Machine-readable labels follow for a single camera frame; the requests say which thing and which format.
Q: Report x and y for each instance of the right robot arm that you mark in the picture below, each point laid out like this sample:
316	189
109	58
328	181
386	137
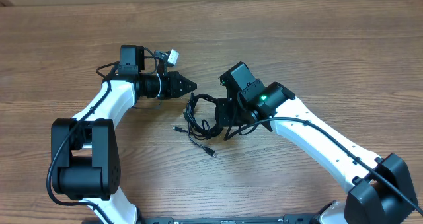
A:
379	189

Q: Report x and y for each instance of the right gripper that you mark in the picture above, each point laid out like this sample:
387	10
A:
223	117

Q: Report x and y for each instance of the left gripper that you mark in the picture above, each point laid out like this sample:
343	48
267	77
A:
173	90

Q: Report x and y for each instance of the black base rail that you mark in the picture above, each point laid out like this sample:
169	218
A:
231	220

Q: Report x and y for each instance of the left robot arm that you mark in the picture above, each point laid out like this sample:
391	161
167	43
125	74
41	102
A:
85	164

